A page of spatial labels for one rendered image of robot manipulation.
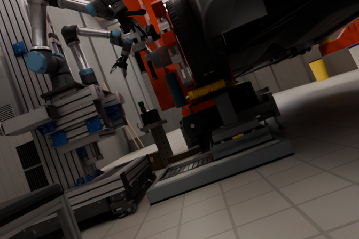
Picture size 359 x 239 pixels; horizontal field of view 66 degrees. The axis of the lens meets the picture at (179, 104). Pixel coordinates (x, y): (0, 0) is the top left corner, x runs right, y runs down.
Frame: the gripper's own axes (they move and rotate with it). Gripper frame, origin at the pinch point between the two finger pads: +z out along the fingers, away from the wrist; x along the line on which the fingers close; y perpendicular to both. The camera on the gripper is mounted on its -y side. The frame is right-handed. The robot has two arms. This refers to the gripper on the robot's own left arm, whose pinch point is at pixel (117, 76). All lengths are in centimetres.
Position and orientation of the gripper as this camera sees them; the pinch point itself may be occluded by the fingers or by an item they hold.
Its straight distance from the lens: 261.8
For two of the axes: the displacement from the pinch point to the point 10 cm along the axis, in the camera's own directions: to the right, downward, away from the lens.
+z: -3.3, 9.3, 1.5
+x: 8.2, 2.0, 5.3
